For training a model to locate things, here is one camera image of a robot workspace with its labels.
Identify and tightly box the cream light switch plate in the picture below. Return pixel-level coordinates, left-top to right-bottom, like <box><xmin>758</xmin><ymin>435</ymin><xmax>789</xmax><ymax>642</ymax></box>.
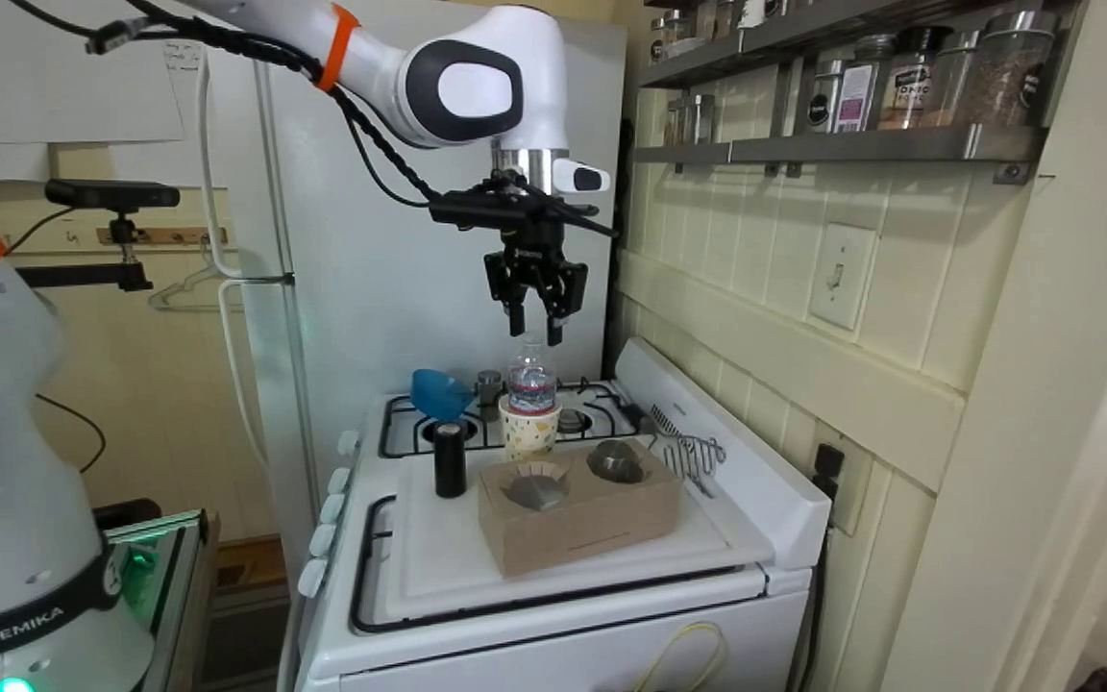
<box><xmin>807</xmin><ymin>223</ymin><xmax>881</xmax><ymax>337</ymax></box>

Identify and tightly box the white gas stove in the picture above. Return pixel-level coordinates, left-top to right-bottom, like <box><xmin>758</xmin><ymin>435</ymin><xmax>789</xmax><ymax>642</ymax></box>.
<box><xmin>278</xmin><ymin>334</ymin><xmax>833</xmax><ymax>692</ymax></box>

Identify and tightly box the dark wall spice rack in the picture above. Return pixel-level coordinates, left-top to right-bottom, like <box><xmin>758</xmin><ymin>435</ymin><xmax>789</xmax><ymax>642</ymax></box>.
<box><xmin>626</xmin><ymin>0</ymin><xmax>1084</xmax><ymax>189</ymax></box>

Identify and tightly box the white refrigerator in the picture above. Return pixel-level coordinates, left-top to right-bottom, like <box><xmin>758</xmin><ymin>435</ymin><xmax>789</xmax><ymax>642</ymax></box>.
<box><xmin>200</xmin><ymin>0</ymin><xmax>629</xmax><ymax>546</ymax></box>

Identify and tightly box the beige cutting board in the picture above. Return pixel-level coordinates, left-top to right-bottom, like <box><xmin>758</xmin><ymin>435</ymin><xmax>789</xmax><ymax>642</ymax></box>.
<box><xmin>467</xmin><ymin>449</ymin><xmax>687</xmax><ymax>582</ymax></box>

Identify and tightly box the white wire hanger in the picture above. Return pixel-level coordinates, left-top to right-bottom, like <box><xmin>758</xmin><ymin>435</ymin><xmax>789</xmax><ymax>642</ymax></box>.
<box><xmin>145</xmin><ymin>245</ymin><xmax>296</xmax><ymax>321</ymax></box>

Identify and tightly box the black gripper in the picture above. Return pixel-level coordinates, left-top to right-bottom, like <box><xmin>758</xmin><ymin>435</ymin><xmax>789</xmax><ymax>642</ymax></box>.
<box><xmin>482</xmin><ymin>203</ymin><xmax>590</xmax><ymax>350</ymax></box>

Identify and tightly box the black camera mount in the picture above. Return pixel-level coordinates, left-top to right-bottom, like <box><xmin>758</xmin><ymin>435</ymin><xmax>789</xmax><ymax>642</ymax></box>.
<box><xmin>10</xmin><ymin>209</ymin><xmax>156</xmax><ymax>298</ymax></box>

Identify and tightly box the purple labelled spice jar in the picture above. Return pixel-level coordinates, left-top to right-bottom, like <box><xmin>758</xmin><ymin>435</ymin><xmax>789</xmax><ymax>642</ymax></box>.
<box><xmin>833</xmin><ymin>54</ymin><xmax>884</xmax><ymax>140</ymax></box>

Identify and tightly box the dark lidded spice jar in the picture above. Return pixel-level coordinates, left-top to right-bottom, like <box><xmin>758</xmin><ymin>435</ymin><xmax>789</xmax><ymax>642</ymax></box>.
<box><xmin>876</xmin><ymin>22</ymin><xmax>956</xmax><ymax>134</ymax></box>

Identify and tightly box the small glass spice jar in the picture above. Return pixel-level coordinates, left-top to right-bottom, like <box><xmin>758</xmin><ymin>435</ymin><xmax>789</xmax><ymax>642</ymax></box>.
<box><xmin>797</xmin><ymin>54</ymin><xmax>844</xmax><ymax>140</ymax></box>
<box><xmin>647</xmin><ymin>3</ymin><xmax>699</xmax><ymax>63</ymax></box>
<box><xmin>670</xmin><ymin>90</ymin><xmax>724</xmax><ymax>149</ymax></box>

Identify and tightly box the black burner grate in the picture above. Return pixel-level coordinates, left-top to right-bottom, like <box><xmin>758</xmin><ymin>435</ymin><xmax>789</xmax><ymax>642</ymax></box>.
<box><xmin>376</xmin><ymin>390</ymin><xmax>508</xmax><ymax>460</ymax></box>
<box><xmin>556</xmin><ymin>375</ymin><xmax>649</xmax><ymax>441</ymax></box>

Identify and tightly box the large glass jar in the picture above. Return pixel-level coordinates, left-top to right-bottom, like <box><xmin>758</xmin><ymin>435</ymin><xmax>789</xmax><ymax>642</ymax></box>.
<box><xmin>974</xmin><ymin>3</ymin><xmax>1067</xmax><ymax>132</ymax></box>

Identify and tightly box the blue plastic bowl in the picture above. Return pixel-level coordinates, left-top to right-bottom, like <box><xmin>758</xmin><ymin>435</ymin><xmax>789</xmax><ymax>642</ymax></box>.
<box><xmin>407</xmin><ymin>366</ymin><xmax>482</xmax><ymax>426</ymax></box>

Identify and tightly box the black stereo camera bar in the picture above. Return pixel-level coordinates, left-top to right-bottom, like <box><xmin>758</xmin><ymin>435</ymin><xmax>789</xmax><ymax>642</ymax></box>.
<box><xmin>41</xmin><ymin>177</ymin><xmax>184</xmax><ymax>216</ymax></box>

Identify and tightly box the black cylinder container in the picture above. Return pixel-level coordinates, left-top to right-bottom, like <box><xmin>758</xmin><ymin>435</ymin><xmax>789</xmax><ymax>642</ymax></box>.
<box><xmin>417</xmin><ymin>419</ymin><xmax>482</xmax><ymax>504</ymax></box>

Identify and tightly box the black power plug cable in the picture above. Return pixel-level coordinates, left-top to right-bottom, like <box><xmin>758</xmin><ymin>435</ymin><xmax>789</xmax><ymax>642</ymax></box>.
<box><xmin>797</xmin><ymin>440</ymin><xmax>848</xmax><ymax>692</ymax></box>

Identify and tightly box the white cutting board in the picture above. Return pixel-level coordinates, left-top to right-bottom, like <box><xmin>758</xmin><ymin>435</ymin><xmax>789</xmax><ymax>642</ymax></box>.
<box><xmin>387</xmin><ymin>446</ymin><xmax>738</xmax><ymax>608</ymax></box>

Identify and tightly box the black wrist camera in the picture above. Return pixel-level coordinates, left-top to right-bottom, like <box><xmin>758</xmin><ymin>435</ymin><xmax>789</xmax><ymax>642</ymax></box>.
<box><xmin>425</xmin><ymin>177</ymin><xmax>620</xmax><ymax>243</ymax></box>

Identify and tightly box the metal wire whisk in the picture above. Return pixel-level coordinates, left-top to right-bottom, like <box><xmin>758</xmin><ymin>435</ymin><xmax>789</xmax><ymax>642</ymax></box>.
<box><xmin>638</xmin><ymin>405</ymin><xmax>729</xmax><ymax>487</ymax></box>

